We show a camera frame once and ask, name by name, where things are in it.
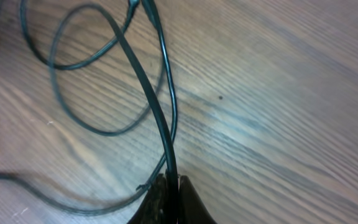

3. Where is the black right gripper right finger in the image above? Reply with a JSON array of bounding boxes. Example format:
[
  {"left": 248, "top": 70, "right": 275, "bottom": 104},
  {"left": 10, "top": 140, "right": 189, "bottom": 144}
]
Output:
[{"left": 178, "top": 175, "right": 216, "bottom": 224}]

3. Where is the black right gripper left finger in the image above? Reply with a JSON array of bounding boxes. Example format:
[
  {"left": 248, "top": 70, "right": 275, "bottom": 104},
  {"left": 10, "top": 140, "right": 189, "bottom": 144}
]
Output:
[{"left": 128, "top": 174, "right": 168, "bottom": 224}]

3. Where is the black USB-C cable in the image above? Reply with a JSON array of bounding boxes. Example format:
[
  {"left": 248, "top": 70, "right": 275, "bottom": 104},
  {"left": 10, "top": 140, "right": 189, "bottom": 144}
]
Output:
[{"left": 0, "top": 0, "right": 178, "bottom": 216}]

